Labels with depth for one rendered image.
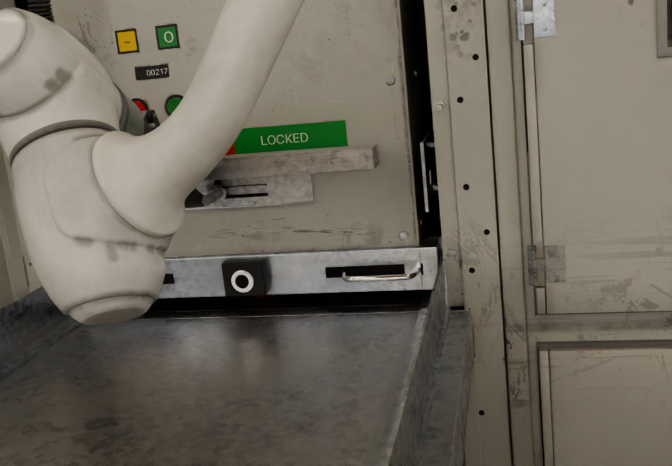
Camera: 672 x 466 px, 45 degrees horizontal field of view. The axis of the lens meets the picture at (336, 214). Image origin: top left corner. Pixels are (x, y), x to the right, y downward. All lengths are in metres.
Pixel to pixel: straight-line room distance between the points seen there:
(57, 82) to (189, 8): 0.42
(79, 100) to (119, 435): 0.33
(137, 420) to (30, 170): 0.29
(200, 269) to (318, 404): 0.39
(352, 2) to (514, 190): 0.32
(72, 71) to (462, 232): 0.53
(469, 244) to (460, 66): 0.23
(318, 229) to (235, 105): 0.49
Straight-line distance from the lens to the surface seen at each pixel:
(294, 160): 1.06
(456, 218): 1.04
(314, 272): 1.12
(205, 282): 1.17
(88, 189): 0.68
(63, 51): 0.76
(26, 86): 0.74
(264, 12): 0.65
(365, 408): 0.82
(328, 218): 1.11
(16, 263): 1.25
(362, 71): 1.07
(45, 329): 1.20
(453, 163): 1.03
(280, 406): 0.85
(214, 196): 1.11
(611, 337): 1.09
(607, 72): 1.00
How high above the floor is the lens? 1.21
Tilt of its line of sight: 12 degrees down
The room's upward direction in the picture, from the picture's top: 6 degrees counter-clockwise
